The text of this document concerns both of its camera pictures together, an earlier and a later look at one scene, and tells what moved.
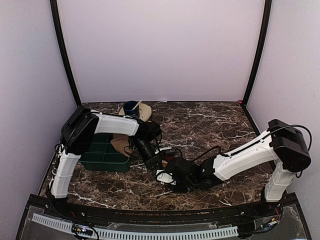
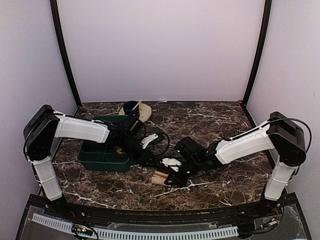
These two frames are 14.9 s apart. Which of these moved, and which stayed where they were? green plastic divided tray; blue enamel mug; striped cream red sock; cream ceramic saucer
Moved: striped cream red sock
Stayed: cream ceramic saucer; green plastic divided tray; blue enamel mug
